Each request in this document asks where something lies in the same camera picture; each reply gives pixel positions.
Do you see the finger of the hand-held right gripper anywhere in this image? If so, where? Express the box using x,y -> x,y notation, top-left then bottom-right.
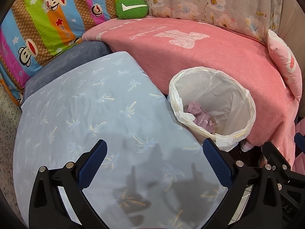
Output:
294,133 -> 305,153
262,141 -> 305,220

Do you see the colourful monkey cartoon pillow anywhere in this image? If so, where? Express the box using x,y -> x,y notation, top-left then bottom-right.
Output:
0,0 -> 120,105

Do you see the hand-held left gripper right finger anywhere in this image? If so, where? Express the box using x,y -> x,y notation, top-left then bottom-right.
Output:
202,138 -> 284,229

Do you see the pink pillow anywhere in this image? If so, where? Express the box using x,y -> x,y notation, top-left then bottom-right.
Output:
267,29 -> 305,101

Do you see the pink blanket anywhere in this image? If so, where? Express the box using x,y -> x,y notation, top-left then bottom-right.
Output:
82,15 -> 305,172

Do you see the green round cushion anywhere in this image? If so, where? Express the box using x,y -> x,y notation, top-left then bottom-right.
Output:
116,0 -> 149,19

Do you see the light blue palm-print cloth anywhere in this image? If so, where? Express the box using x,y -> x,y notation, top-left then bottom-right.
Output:
13,51 -> 229,229

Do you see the blue-grey seat cushion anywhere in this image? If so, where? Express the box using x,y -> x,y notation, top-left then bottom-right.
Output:
22,40 -> 112,103

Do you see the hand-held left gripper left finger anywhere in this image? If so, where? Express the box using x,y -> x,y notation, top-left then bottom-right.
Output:
29,139 -> 108,229

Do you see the white bag-lined trash bin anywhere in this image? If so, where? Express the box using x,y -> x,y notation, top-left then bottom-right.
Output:
168,67 -> 256,152

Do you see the dark brown stool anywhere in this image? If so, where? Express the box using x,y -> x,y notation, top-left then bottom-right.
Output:
235,143 -> 265,170

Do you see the floral beige cloth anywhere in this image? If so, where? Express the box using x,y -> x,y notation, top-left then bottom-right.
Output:
119,0 -> 284,43

